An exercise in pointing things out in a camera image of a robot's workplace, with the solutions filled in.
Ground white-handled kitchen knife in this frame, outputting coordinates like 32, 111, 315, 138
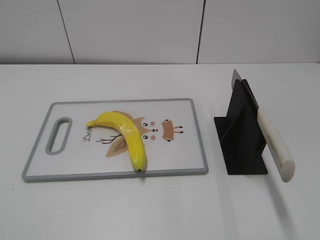
231, 69, 296, 183

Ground yellow plastic banana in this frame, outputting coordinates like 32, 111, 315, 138
86, 111, 147, 172

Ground white grey-rimmed cutting board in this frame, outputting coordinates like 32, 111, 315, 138
21, 98, 208, 183

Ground black knife stand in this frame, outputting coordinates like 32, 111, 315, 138
213, 79, 268, 175

